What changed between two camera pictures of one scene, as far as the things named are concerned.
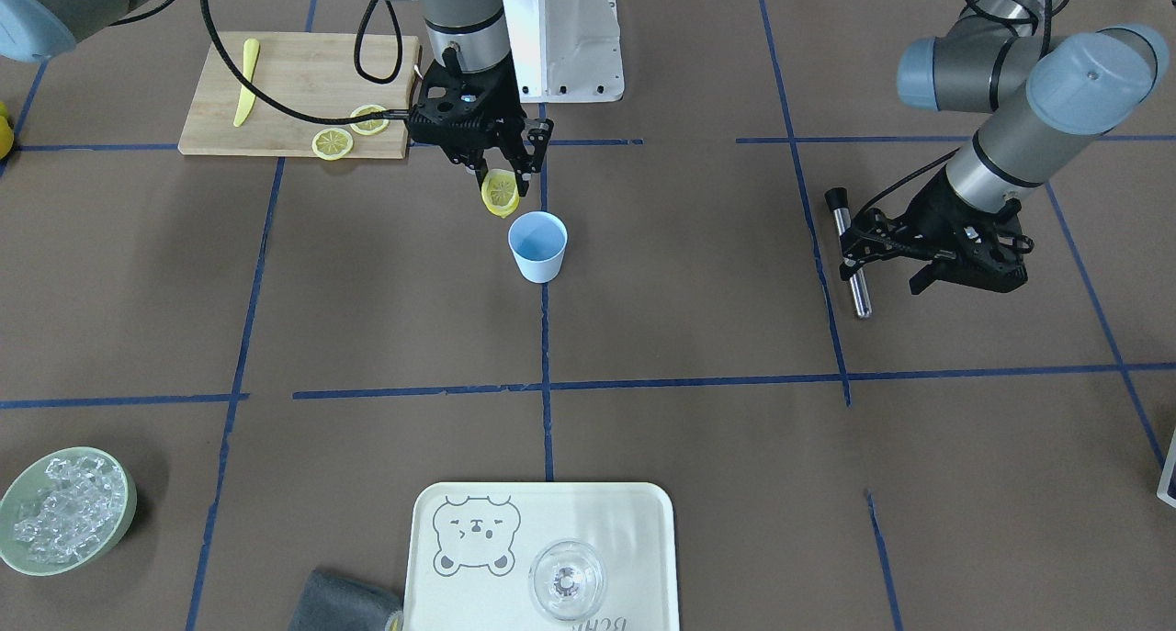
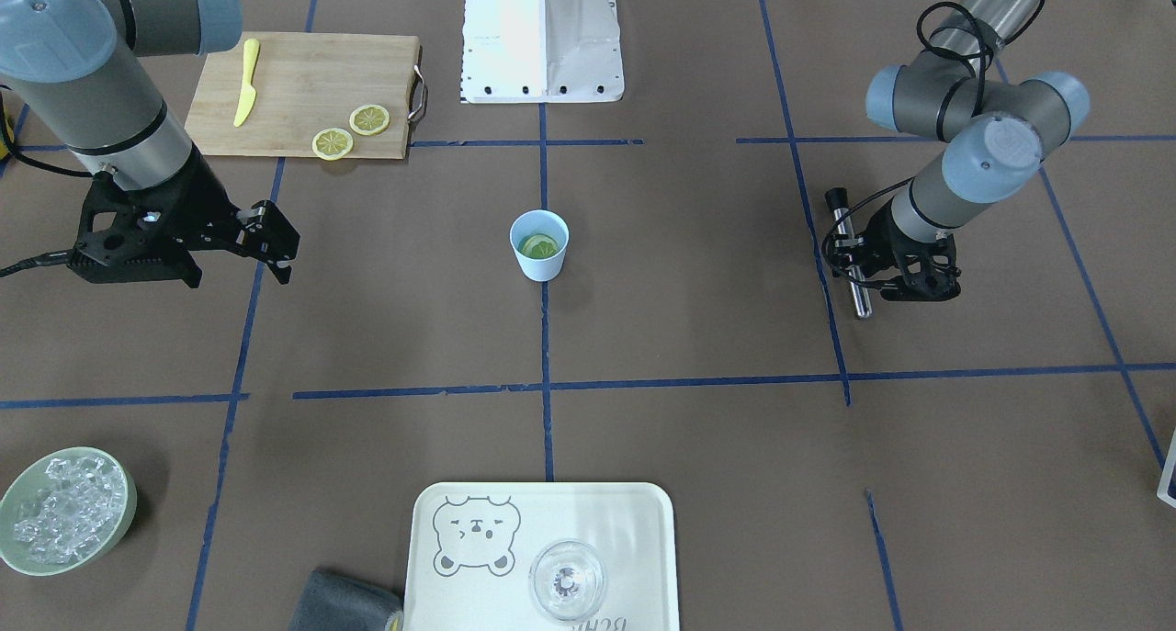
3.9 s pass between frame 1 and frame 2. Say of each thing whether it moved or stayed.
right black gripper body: moved
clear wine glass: stayed
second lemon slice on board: stayed
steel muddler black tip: stayed
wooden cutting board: stayed
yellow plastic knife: stayed
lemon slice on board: stayed
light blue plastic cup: stayed
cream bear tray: stayed
